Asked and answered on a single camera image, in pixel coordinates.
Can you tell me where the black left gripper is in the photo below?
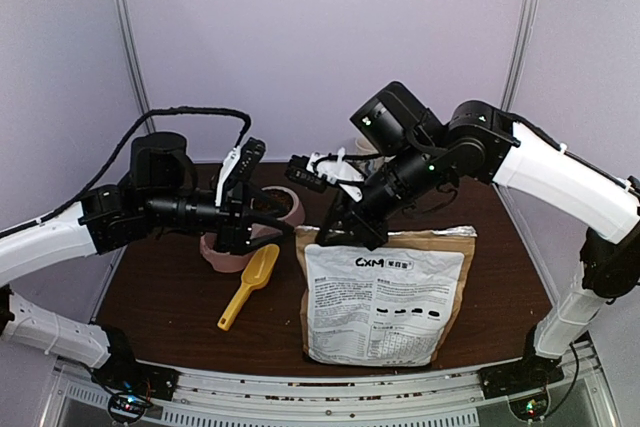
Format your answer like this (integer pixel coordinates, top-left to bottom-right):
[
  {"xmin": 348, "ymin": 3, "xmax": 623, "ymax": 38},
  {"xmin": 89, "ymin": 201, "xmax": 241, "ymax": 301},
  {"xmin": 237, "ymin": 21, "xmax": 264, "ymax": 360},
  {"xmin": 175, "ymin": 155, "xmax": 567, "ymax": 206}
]
[{"xmin": 142, "ymin": 180, "xmax": 294, "ymax": 256}]

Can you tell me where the pink double pet feeder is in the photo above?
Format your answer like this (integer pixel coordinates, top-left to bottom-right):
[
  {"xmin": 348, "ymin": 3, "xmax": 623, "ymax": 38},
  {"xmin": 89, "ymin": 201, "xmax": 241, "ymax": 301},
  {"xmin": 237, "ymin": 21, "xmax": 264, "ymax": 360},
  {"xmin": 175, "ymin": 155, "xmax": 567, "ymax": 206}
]
[{"xmin": 199, "ymin": 186, "xmax": 306, "ymax": 274}]

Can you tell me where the yellow plastic scoop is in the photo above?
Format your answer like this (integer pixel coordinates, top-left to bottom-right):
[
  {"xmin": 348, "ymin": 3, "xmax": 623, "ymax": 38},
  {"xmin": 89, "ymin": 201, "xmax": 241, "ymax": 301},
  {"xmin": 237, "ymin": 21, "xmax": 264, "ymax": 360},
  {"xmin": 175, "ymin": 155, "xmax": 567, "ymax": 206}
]
[{"xmin": 217, "ymin": 244, "xmax": 280, "ymax": 331}]

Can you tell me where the pet food bag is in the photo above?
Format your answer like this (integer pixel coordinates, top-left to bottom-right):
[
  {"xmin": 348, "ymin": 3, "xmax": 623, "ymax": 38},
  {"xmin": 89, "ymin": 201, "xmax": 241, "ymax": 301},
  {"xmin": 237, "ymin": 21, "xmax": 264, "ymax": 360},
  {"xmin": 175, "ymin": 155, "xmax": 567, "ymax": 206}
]
[{"xmin": 295, "ymin": 226, "xmax": 477, "ymax": 367}]

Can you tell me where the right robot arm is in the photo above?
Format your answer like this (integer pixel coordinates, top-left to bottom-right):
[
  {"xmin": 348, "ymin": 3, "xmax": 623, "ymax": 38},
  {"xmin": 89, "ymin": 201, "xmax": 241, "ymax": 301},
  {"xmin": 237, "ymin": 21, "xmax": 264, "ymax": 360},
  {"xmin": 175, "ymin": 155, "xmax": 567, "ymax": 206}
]
[{"xmin": 307, "ymin": 81, "xmax": 639, "ymax": 389}]

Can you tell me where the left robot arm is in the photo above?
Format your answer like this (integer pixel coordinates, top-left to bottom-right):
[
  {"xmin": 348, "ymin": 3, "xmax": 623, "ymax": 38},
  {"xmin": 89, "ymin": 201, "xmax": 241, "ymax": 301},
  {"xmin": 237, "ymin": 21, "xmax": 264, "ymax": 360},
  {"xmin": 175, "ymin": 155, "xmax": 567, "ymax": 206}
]
[{"xmin": 1, "ymin": 132, "xmax": 293, "ymax": 391}]

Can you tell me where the brown kibble in steel bowl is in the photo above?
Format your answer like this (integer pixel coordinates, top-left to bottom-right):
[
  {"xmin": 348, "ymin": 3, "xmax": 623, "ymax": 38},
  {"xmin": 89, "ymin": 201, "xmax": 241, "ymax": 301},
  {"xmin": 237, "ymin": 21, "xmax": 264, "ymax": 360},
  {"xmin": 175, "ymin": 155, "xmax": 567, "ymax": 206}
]
[{"xmin": 252, "ymin": 188, "xmax": 294, "ymax": 217}]

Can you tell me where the white patterned ceramic mug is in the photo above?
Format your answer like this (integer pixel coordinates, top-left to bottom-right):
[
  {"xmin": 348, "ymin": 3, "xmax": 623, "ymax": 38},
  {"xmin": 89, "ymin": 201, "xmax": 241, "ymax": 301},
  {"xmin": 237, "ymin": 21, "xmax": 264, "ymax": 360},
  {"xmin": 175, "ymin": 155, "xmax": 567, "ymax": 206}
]
[{"xmin": 354, "ymin": 136, "xmax": 382, "ymax": 160}]

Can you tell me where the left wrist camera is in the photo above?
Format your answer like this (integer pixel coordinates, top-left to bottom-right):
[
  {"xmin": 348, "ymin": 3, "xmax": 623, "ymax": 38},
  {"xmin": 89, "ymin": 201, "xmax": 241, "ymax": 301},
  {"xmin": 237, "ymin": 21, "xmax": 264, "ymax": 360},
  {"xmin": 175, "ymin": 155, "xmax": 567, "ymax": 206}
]
[{"xmin": 215, "ymin": 137, "xmax": 266, "ymax": 207}]

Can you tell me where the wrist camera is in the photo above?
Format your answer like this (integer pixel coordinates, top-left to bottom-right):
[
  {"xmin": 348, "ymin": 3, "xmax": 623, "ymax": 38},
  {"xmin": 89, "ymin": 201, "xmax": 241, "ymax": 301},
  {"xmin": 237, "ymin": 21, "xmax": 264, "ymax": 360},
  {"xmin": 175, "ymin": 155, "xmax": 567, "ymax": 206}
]
[
  {"xmin": 285, "ymin": 148, "xmax": 365, "ymax": 202},
  {"xmin": 215, "ymin": 137, "xmax": 266, "ymax": 207}
]

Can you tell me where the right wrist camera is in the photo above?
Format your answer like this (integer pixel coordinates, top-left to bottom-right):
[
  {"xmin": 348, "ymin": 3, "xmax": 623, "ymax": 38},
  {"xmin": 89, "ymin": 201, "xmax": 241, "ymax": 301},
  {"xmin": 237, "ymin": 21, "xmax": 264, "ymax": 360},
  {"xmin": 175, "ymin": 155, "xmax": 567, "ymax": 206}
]
[{"xmin": 285, "ymin": 148, "xmax": 365, "ymax": 202}]

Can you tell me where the black braided left cable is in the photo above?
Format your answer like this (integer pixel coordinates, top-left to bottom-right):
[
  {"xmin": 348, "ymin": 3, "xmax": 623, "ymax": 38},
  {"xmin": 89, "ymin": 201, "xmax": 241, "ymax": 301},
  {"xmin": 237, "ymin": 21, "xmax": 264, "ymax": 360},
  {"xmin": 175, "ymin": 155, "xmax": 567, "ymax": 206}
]
[{"xmin": 0, "ymin": 106, "xmax": 254, "ymax": 233}]

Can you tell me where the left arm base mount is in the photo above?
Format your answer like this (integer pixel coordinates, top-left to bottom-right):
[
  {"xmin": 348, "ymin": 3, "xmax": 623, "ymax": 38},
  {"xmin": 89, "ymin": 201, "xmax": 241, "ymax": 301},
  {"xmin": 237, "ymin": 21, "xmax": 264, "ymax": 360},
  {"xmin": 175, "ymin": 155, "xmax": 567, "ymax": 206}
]
[{"xmin": 89, "ymin": 327, "xmax": 179, "ymax": 426}]

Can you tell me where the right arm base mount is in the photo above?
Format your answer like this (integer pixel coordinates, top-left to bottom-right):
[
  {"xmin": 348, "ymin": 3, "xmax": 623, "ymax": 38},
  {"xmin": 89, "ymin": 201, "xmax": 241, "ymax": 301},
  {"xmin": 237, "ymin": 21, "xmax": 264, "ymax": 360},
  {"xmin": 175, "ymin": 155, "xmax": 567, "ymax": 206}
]
[{"xmin": 478, "ymin": 327, "xmax": 564, "ymax": 422}]

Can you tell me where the aluminium corner post left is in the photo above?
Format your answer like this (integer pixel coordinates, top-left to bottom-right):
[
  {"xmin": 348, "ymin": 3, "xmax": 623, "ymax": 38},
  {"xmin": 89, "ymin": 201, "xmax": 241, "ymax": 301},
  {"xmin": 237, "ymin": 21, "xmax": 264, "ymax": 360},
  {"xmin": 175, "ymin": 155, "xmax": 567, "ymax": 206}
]
[{"xmin": 113, "ymin": 0, "xmax": 150, "ymax": 114}]

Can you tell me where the aluminium corner post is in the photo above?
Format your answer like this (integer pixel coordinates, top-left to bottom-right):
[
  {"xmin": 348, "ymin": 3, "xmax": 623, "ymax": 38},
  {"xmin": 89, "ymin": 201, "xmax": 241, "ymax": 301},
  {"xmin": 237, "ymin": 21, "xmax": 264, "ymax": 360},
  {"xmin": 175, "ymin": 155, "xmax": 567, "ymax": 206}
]
[
  {"xmin": 113, "ymin": 0, "xmax": 150, "ymax": 114},
  {"xmin": 500, "ymin": 0, "xmax": 539, "ymax": 112}
]

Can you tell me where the aluminium corner post right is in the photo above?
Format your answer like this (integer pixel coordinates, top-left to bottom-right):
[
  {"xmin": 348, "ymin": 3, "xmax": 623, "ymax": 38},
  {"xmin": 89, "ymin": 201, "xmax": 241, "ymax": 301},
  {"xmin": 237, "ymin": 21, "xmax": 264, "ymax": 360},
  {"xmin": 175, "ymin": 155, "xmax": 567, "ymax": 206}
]
[{"xmin": 500, "ymin": 0, "xmax": 539, "ymax": 112}]

